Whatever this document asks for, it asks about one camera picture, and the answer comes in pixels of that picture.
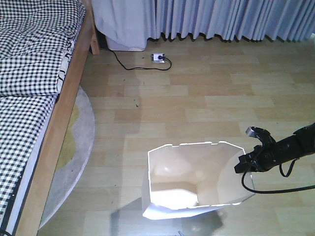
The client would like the wooden bed frame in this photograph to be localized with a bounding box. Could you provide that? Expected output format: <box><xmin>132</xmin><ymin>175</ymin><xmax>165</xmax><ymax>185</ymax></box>
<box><xmin>14</xmin><ymin>0</ymin><xmax>99</xmax><ymax>236</ymax></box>

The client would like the black power cord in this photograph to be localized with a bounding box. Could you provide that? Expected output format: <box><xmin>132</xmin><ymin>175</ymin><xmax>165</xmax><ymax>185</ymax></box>
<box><xmin>100</xmin><ymin>48</ymin><xmax>173</xmax><ymax>72</ymax></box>

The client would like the white sheer curtain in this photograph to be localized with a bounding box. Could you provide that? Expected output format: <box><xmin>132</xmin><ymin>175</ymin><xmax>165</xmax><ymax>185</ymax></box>
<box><xmin>92</xmin><ymin>0</ymin><xmax>159</xmax><ymax>52</ymax></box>

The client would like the floor power outlet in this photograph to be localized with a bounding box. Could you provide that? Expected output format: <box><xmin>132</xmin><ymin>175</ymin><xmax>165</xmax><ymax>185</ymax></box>
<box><xmin>151</xmin><ymin>53</ymin><xmax>165</xmax><ymax>63</ymax></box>

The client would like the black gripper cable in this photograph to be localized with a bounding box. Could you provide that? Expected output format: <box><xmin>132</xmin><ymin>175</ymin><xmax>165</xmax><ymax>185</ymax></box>
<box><xmin>241</xmin><ymin>158</ymin><xmax>315</xmax><ymax>194</ymax></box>

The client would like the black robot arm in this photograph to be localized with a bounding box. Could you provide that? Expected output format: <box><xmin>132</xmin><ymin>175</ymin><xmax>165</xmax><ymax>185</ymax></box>
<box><xmin>234</xmin><ymin>124</ymin><xmax>315</xmax><ymax>174</ymax></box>

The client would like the light grey curtain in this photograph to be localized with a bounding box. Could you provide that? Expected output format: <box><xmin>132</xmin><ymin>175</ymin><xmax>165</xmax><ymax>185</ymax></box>
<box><xmin>145</xmin><ymin>0</ymin><xmax>315</xmax><ymax>41</ymax></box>

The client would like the black white checkered blanket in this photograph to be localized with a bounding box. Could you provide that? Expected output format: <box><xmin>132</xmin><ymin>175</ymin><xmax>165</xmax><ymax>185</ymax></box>
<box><xmin>0</xmin><ymin>0</ymin><xmax>86</xmax><ymax>219</ymax></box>

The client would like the grey round rug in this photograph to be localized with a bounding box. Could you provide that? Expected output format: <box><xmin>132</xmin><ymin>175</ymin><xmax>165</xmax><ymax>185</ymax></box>
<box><xmin>39</xmin><ymin>87</ymin><xmax>95</xmax><ymax>228</ymax></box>

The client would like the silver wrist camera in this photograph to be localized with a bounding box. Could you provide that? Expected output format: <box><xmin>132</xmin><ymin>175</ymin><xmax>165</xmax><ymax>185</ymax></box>
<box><xmin>246</xmin><ymin>126</ymin><xmax>270</xmax><ymax>143</ymax></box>

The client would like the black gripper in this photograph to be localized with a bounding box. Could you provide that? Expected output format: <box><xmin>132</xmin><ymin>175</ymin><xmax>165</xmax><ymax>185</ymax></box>
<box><xmin>234</xmin><ymin>140</ymin><xmax>283</xmax><ymax>174</ymax></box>

